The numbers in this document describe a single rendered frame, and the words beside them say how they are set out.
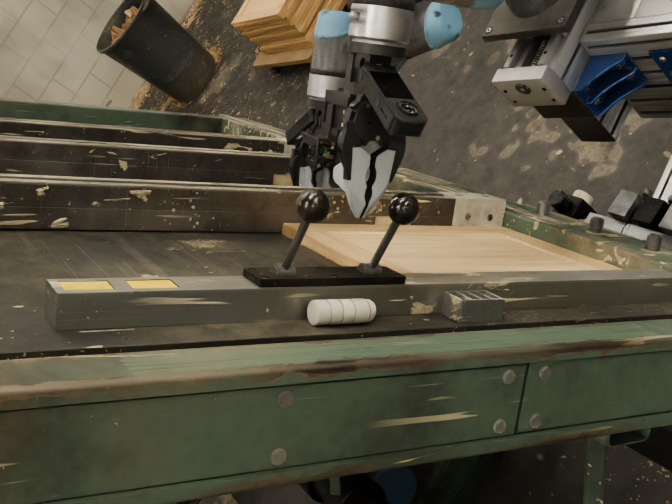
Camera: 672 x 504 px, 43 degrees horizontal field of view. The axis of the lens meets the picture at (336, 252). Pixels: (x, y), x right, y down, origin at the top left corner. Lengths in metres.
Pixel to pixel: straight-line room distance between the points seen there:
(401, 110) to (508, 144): 2.35
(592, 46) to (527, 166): 1.37
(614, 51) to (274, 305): 1.06
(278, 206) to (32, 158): 0.53
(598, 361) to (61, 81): 5.96
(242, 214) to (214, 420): 0.74
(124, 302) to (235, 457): 0.25
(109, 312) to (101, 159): 0.88
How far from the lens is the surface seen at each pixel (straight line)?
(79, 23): 6.75
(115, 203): 1.33
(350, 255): 1.27
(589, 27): 1.86
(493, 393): 0.86
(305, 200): 0.92
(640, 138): 2.98
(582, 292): 1.27
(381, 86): 1.01
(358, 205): 1.06
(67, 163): 1.75
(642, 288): 1.36
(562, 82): 1.80
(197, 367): 0.69
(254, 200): 1.41
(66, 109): 2.78
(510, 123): 3.39
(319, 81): 1.51
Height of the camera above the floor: 2.02
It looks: 33 degrees down
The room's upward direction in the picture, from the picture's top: 54 degrees counter-clockwise
